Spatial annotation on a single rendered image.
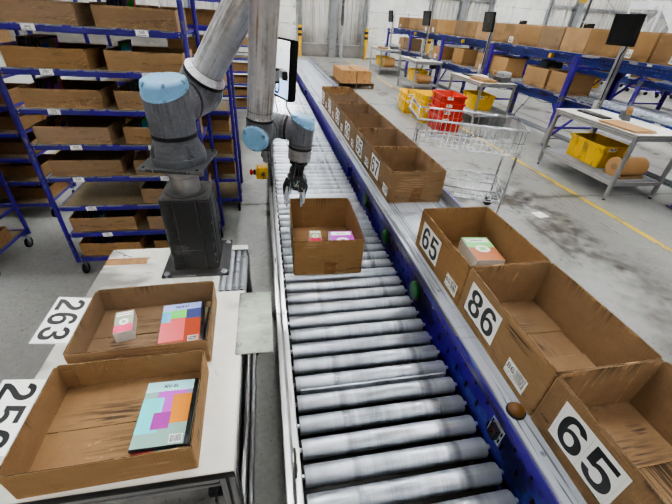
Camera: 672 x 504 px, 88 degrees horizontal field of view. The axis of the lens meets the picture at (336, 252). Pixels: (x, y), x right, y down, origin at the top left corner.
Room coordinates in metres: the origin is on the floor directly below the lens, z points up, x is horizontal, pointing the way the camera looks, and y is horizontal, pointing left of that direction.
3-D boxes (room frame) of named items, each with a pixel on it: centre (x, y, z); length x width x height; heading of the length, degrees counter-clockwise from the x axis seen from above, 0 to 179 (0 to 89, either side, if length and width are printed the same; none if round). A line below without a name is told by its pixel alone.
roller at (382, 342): (0.84, -0.11, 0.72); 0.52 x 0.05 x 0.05; 103
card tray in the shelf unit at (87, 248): (2.17, 1.63, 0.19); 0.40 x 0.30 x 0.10; 101
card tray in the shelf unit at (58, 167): (2.17, 1.61, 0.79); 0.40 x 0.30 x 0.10; 104
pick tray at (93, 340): (0.79, 0.58, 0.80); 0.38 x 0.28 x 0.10; 104
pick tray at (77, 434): (0.49, 0.51, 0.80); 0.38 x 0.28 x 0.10; 104
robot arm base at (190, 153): (1.23, 0.60, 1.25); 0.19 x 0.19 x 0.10
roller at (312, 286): (1.15, -0.04, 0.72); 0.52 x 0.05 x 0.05; 103
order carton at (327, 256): (1.38, 0.06, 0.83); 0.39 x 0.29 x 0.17; 11
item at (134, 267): (0.82, 0.60, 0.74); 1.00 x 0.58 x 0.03; 12
